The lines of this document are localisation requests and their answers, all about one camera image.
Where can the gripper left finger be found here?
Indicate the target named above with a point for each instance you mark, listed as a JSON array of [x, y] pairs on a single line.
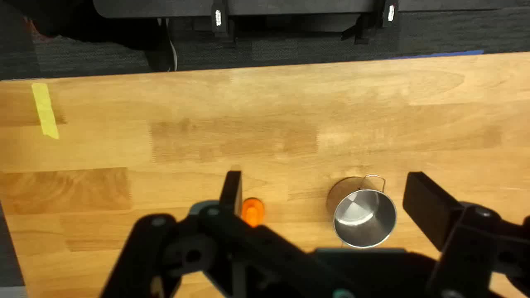
[[215, 244]]

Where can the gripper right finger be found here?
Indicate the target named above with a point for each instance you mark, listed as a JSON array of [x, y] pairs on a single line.
[[451, 219]]

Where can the orange rubber duck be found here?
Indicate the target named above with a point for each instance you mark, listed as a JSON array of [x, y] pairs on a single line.
[[252, 211]]

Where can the silver pot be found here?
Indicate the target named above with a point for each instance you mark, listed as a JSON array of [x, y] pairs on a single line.
[[362, 215]]

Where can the blue tape strip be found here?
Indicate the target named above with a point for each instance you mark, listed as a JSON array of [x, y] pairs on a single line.
[[439, 54]]

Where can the yellow tape strip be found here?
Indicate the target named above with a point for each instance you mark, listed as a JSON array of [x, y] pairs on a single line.
[[45, 109]]

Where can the black desk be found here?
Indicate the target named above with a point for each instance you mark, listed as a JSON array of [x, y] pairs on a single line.
[[256, 10]]

